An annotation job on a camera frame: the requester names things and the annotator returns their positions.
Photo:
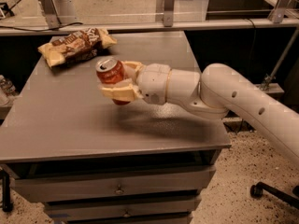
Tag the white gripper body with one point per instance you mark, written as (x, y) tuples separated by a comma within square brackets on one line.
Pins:
[(153, 81)]

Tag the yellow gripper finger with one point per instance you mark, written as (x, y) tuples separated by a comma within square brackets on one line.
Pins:
[(132, 68), (126, 91)]

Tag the red coke can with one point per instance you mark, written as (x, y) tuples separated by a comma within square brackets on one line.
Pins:
[(110, 71)]

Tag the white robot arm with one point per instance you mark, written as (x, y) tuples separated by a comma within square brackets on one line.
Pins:
[(211, 95)]

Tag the brown chip bag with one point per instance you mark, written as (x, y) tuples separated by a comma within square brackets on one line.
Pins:
[(81, 45)]

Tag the grey drawer cabinet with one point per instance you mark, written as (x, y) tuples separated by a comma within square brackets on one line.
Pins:
[(61, 125)]

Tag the top cabinet drawer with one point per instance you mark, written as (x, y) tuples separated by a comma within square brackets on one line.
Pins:
[(80, 187)]

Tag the cabinet drawer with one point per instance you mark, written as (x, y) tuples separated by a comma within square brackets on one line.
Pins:
[(80, 187), (124, 208)]

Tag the black office chair base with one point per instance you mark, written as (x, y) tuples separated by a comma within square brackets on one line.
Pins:
[(256, 191)]

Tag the black stand leg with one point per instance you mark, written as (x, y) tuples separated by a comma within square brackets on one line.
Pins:
[(7, 205)]

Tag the metal railing frame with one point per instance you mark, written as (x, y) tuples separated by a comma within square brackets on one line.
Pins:
[(268, 39)]

